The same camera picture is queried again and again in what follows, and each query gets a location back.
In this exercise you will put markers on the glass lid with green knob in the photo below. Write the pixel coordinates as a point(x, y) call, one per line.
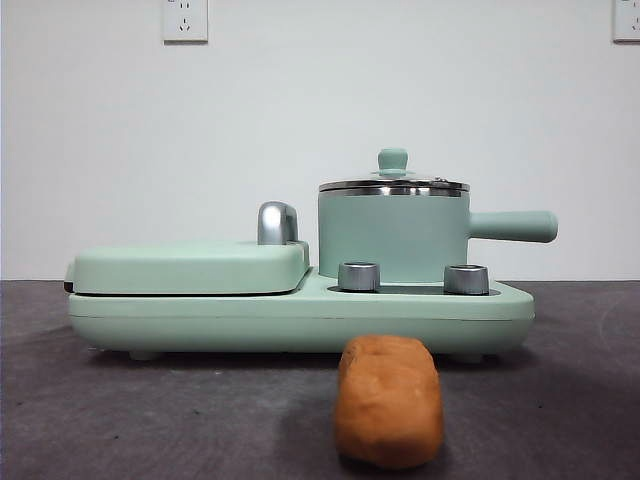
point(393, 160)

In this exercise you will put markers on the mint green steamer pot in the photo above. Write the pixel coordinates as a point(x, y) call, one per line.
point(390, 235)

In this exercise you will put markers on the mint green breakfast machine base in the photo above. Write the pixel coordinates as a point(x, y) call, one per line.
point(300, 320)

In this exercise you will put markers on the silver control knob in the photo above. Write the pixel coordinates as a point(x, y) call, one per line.
point(466, 280)
point(358, 276)

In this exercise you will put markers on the brown potato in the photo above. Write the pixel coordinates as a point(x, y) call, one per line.
point(387, 400)

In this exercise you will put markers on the white wall socket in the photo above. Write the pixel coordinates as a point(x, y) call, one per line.
point(627, 20)
point(185, 22)

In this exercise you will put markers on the mint green griddle cover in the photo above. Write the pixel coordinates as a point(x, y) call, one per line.
point(175, 265)

